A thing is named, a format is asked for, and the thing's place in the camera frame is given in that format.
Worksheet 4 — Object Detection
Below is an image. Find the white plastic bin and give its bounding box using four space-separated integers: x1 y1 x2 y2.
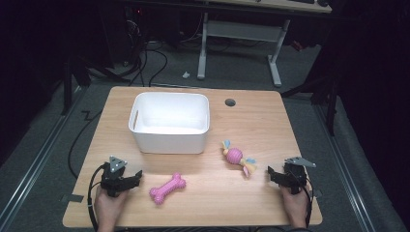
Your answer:
128 92 211 155

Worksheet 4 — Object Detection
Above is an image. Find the black floor cable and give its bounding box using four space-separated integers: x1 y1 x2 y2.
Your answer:
67 109 104 180

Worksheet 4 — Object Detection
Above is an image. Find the black metal stand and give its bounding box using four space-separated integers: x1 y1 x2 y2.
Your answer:
279 73 340 137
60 57 130 116

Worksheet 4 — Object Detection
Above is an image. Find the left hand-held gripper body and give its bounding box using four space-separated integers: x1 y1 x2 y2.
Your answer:
100 156 130 197

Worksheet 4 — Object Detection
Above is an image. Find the person's right hand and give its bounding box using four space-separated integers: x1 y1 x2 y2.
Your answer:
279 187 308 223

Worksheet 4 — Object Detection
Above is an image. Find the dark computer tower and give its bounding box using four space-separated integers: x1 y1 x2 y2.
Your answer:
104 5 148 67

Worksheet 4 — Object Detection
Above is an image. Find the left hand-held gripper cable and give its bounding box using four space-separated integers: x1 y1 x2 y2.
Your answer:
87 163 107 232

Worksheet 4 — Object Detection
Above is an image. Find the metal floor rail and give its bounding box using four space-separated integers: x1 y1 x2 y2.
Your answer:
313 103 377 232
0 86 89 224

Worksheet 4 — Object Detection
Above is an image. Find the grey tape piece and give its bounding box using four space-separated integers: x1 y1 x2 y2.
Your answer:
60 193 85 204

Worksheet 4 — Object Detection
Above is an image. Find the pink rubber bone toy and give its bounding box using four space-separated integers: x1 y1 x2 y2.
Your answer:
148 172 188 206

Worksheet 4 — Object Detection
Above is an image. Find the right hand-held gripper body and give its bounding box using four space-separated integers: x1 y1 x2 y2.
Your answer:
281 157 317 195

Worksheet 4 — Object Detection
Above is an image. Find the bundle of black cables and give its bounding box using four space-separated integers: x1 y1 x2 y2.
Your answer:
127 18 169 87

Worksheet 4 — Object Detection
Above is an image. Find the white-legged wooden desk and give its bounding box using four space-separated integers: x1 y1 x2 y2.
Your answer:
196 0 333 89

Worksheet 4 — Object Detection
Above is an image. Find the pink ball rope toy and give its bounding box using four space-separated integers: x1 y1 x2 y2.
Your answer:
221 139 258 178

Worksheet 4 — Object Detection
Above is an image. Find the person's left hand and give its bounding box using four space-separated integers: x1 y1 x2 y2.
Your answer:
94 187 130 225

